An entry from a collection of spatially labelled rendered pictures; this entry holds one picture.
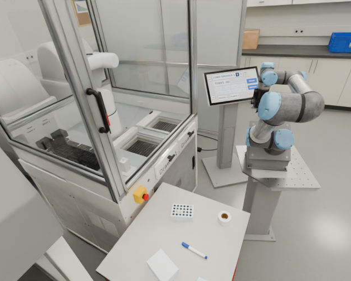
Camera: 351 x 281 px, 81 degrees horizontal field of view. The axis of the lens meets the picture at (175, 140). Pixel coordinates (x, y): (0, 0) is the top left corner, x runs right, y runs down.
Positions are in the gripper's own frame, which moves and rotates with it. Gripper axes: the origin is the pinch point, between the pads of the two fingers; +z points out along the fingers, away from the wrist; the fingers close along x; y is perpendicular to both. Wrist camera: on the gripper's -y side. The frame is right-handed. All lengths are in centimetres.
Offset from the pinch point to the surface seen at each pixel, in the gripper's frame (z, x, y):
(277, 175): 32.9, 21.8, -8.5
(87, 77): -43, 50, 90
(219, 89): -2, -58, 15
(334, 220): 105, 7, -85
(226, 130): 44, -65, 2
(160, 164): 21, 19, 69
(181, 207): 33, 43, 58
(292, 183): 33.3, 29.5, -14.6
